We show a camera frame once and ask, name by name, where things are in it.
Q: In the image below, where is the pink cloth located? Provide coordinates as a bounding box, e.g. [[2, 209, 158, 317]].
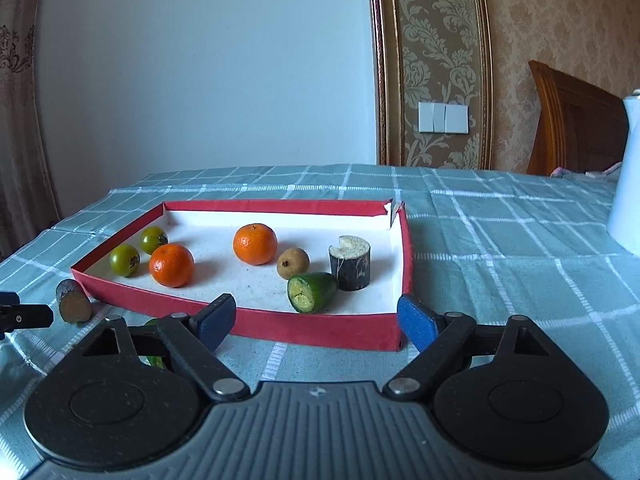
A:
[[550, 162, 622, 180]]

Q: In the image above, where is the white light switch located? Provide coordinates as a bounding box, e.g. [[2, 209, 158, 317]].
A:
[[418, 101, 470, 134]]

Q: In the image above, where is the dark sugarcane piece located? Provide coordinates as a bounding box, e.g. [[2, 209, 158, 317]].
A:
[[328, 235, 371, 292], [55, 279, 94, 324]]

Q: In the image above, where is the brown longan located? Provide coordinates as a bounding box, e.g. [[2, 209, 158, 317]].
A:
[[277, 247, 310, 281]]

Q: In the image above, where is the gold patterned wall panel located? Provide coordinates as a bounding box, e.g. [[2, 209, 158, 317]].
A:
[[365, 0, 497, 171]]

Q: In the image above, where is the white jug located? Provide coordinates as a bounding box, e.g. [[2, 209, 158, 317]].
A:
[[606, 88, 640, 259]]

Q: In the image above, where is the green cucumber piece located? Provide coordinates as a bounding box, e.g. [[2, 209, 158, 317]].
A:
[[287, 272, 339, 315], [143, 317, 170, 369]]

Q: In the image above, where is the wooden headboard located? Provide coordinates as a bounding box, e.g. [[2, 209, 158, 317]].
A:
[[526, 60, 630, 177]]

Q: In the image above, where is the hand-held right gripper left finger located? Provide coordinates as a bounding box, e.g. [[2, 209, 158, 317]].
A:
[[82, 293, 252, 402]]

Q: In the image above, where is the red cardboard box tray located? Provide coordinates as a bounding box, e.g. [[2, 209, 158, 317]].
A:
[[71, 199, 414, 352]]

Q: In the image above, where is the green checkered tablecloth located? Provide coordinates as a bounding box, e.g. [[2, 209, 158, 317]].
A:
[[0, 162, 640, 480]]

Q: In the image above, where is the beige patterned curtain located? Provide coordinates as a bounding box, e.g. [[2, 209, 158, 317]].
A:
[[0, 0, 62, 261]]

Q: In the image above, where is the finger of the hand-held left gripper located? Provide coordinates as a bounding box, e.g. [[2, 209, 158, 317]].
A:
[[0, 291, 54, 339]]

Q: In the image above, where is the green tomato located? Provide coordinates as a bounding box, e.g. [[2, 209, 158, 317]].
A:
[[139, 226, 169, 255], [109, 244, 141, 277]]

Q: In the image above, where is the orange mandarin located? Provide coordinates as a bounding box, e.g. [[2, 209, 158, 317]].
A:
[[149, 243, 195, 288], [232, 223, 278, 266]]

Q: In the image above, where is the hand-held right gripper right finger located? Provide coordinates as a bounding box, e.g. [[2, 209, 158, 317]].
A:
[[382, 294, 557, 402]]

